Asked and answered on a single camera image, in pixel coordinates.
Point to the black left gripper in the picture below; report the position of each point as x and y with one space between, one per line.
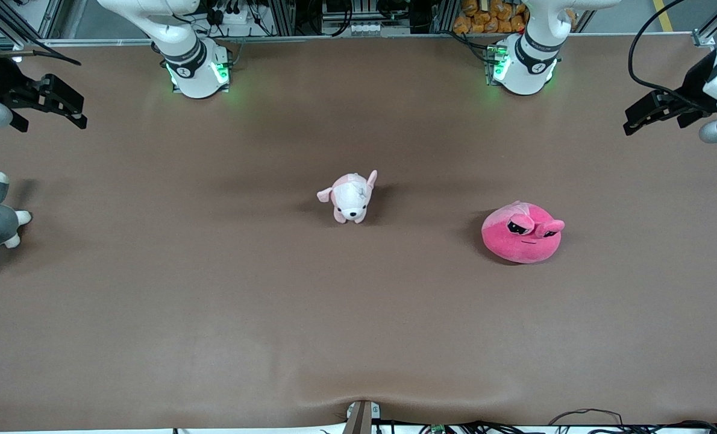
698 82

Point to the round hot pink plush toy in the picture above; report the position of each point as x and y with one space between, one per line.
518 238

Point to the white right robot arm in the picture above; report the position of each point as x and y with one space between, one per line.
184 42

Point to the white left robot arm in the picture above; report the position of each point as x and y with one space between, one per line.
539 36

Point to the orange plush toys pile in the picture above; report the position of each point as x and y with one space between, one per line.
491 17

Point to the white power strip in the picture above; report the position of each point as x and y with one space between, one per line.
232 15

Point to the black electronics box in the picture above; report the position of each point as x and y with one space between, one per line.
337 7

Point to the white terminal block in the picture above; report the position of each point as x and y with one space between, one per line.
370 28

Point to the pale pink plush dog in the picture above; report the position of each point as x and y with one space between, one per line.
351 199

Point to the small green circuit board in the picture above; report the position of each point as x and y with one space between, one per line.
437 429

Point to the aluminium frame post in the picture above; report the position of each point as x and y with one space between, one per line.
281 17
443 15

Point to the aluminium table edge rail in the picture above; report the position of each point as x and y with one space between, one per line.
334 38

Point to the metal table edge bracket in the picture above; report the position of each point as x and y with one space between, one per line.
360 416

